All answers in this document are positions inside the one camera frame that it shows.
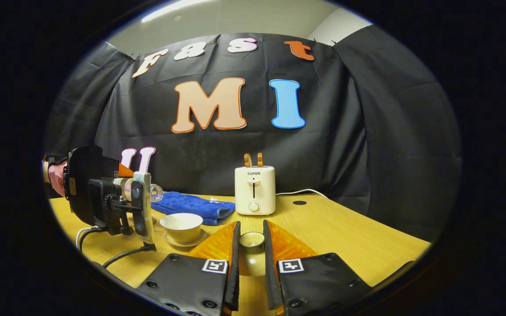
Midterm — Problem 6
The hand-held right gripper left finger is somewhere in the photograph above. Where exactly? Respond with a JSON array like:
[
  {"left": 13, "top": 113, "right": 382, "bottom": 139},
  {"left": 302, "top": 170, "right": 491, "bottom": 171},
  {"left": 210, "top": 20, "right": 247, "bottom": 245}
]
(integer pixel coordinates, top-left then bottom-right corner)
[{"left": 137, "top": 220, "right": 241, "bottom": 316}]

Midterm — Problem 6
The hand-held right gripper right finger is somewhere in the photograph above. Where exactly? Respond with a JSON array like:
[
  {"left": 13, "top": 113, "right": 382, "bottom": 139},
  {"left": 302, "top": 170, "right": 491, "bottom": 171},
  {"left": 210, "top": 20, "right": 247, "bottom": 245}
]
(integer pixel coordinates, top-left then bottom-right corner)
[{"left": 263, "top": 219, "right": 372, "bottom": 316}]

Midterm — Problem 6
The cream teacup lid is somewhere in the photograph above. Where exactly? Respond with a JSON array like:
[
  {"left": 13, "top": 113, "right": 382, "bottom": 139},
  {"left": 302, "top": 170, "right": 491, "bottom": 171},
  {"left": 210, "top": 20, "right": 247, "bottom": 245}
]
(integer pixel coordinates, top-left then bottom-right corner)
[{"left": 239, "top": 231, "right": 266, "bottom": 277}]

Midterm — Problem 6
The clear glass water bottle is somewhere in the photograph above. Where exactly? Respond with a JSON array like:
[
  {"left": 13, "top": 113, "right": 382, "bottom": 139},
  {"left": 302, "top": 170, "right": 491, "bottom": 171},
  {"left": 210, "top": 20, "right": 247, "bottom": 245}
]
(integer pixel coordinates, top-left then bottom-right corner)
[{"left": 112, "top": 177, "right": 164, "bottom": 203}]

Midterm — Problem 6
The cream ceramic teacup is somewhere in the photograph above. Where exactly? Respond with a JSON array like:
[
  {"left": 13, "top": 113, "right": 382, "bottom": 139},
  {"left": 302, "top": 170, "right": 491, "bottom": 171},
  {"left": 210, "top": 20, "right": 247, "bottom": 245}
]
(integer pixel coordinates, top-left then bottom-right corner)
[{"left": 159, "top": 213, "right": 204, "bottom": 243}]

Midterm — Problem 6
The cream ceramic saucer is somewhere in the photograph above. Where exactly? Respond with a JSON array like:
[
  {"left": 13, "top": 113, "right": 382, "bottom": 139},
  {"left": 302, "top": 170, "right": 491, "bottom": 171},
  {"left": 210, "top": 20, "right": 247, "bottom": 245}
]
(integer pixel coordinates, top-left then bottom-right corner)
[{"left": 163, "top": 228, "right": 208, "bottom": 248}]

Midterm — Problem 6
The blue towel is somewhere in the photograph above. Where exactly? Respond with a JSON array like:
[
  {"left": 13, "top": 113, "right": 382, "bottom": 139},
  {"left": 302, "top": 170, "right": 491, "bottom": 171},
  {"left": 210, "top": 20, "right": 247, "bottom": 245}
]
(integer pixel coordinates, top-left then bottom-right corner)
[{"left": 151, "top": 191, "right": 236, "bottom": 226}]

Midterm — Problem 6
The white toaster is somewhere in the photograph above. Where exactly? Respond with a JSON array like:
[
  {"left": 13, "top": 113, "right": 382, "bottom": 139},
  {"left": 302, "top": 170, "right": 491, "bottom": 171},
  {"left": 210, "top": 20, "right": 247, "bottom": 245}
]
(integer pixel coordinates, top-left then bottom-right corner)
[{"left": 235, "top": 165, "right": 276, "bottom": 216}]

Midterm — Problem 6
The black backdrop cloth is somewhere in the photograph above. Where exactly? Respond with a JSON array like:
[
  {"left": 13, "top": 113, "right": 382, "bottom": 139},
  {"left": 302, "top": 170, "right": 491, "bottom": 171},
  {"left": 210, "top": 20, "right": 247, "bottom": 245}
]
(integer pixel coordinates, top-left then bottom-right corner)
[{"left": 44, "top": 24, "right": 462, "bottom": 242}]

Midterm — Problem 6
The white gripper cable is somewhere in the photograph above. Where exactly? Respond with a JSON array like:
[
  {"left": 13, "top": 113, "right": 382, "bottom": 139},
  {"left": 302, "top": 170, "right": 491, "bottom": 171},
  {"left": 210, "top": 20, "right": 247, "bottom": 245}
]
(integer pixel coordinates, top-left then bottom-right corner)
[{"left": 76, "top": 226, "right": 100, "bottom": 251}]

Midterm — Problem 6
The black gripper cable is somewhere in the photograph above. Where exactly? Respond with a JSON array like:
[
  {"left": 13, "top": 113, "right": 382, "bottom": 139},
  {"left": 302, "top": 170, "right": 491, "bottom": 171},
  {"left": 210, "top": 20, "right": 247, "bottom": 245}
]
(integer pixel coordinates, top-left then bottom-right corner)
[{"left": 102, "top": 243, "right": 157, "bottom": 269}]

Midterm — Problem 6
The white toaster cable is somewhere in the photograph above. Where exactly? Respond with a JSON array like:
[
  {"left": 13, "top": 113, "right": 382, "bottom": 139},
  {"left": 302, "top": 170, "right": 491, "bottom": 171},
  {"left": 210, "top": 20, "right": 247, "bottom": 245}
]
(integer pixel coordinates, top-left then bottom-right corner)
[{"left": 276, "top": 189, "right": 329, "bottom": 199}]

